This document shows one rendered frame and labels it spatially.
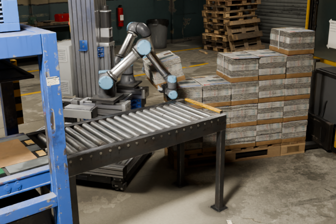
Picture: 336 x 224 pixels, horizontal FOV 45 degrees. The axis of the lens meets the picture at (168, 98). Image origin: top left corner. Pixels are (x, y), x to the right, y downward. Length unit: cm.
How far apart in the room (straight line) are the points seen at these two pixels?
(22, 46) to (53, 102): 31
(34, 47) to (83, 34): 172
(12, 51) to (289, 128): 310
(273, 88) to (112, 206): 193
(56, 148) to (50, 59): 46
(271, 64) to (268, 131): 69
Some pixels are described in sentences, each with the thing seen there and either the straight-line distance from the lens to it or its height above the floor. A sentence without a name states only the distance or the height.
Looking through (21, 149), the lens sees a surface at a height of 80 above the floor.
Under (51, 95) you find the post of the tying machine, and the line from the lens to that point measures 205.
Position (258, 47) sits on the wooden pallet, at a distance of 1066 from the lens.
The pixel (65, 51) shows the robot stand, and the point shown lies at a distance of 372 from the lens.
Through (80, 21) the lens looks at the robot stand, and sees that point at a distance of 366.
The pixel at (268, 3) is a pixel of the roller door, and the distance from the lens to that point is 1198.
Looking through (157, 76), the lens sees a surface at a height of 94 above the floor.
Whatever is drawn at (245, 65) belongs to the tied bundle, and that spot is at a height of 99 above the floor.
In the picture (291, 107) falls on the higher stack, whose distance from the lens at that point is 428.
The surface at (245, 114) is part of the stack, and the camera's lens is 405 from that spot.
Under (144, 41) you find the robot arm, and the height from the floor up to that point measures 131.
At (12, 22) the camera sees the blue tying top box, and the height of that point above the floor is 159.
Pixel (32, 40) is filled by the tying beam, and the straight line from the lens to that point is 198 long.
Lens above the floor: 178
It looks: 16 degrees down
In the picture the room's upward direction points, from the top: 1 degrees counter-clockwise
